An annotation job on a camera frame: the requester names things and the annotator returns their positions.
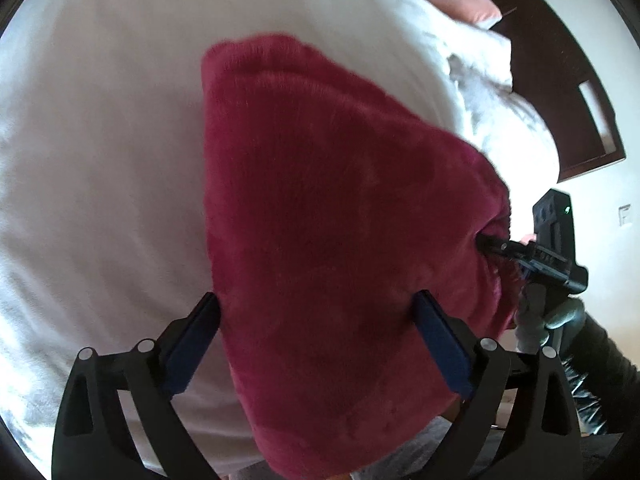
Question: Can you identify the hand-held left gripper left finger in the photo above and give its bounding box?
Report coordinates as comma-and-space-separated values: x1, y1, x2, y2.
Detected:
51, 291, 221, 480

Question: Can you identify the white pillow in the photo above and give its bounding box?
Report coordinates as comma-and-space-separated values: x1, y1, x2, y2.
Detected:
446, 29, 514, 97

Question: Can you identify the person's right hand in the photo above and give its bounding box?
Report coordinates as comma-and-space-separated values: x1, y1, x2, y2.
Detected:
515, 285, 585, 356

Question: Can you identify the white duvet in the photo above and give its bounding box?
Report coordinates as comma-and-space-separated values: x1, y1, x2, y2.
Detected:
0, 0, 561, 467

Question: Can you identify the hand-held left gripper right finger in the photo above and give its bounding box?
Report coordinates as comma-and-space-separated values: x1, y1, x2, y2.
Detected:
410, 290, 583, 480

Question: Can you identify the red fleece towel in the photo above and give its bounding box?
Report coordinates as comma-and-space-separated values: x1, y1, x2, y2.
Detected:
200, 32, 516, 478

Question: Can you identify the dark wooden headboard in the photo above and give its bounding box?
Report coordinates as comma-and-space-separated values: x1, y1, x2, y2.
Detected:
487, 0, 628, 184

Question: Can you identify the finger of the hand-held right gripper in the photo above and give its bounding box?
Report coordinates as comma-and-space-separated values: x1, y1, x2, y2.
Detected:
477, 232, 526, 264

